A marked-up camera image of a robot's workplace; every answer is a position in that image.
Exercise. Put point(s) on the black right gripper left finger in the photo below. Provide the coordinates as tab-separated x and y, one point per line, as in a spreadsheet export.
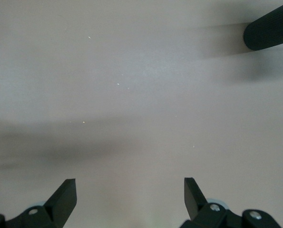
60	204

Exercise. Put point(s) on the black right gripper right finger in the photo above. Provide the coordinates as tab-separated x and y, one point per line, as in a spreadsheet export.
194	204

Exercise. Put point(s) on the brown table cover mat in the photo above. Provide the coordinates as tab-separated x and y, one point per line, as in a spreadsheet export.
108	71

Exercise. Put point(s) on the black ribbed cylindrical object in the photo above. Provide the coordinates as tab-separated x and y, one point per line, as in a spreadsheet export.
267	31

